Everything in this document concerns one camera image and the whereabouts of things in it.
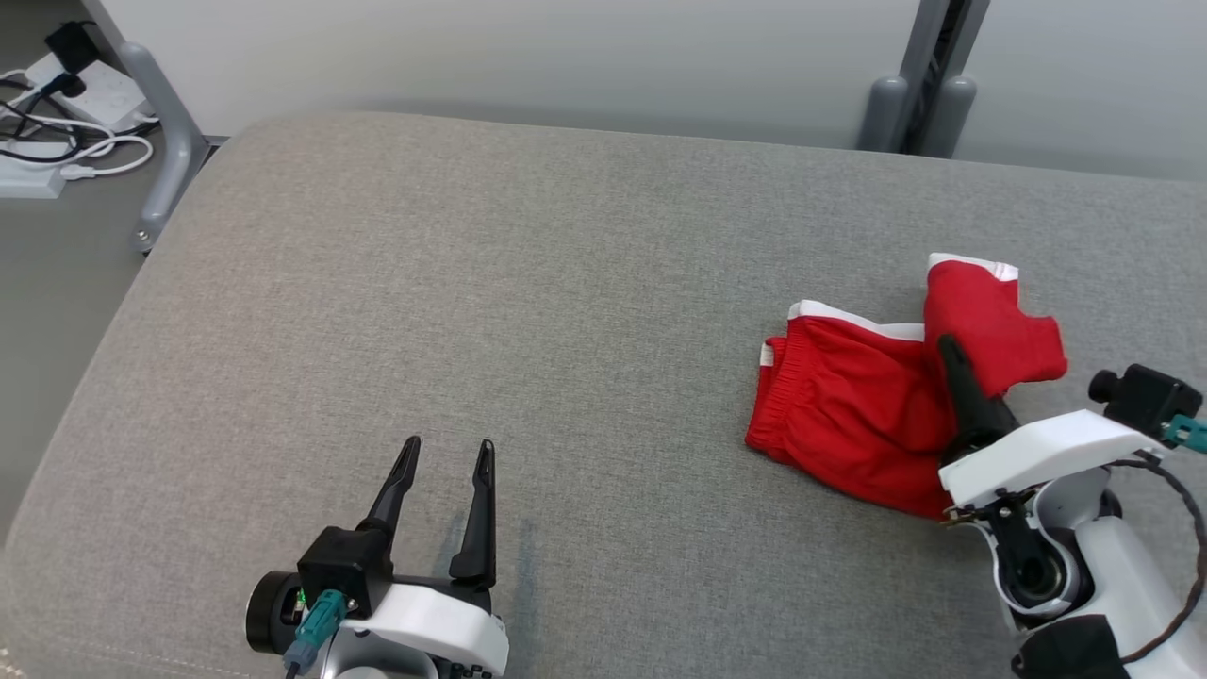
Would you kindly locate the white power strip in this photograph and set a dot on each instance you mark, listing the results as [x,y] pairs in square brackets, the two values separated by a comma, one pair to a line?
[113,94]

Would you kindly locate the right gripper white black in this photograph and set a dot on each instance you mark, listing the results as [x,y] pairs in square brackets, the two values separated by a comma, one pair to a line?
[1047,453]

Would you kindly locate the grey metal partition post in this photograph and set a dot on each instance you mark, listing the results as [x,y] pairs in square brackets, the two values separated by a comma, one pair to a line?
[934,57]

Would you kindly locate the grey fabric sofa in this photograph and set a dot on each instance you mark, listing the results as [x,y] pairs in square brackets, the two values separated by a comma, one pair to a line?
[471,330]

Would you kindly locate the black power plug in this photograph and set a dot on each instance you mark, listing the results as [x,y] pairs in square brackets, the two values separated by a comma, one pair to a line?
[68,52]

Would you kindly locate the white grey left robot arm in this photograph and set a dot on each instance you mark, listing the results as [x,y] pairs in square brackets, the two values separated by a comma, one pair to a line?
[273,613]

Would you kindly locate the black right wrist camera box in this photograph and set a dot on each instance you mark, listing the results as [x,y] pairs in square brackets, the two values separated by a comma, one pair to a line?
[1146,396]

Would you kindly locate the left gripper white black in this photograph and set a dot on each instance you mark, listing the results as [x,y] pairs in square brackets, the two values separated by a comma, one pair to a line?
[434,627]

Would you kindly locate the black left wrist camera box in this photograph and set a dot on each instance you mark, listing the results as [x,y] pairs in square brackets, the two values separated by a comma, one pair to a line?
[339,566]

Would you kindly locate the grey cylindrical post foot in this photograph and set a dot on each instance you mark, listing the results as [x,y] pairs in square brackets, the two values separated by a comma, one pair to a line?
[884,113]
[948,118]

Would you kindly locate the white flat adapter box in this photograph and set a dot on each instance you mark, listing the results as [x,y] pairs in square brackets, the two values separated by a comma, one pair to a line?
[28,179]

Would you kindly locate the red shorts with white trim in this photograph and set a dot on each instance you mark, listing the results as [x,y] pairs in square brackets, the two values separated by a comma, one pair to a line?
[849,415]

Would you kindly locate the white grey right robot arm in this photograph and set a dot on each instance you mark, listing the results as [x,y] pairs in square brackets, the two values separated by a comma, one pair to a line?
[1122,585]

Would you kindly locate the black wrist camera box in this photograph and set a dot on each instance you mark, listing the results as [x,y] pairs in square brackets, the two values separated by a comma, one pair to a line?
[339,566]
[1146,396]

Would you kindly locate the grey metal desk leg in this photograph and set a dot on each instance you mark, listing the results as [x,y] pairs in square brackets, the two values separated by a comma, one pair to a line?
[174,132]

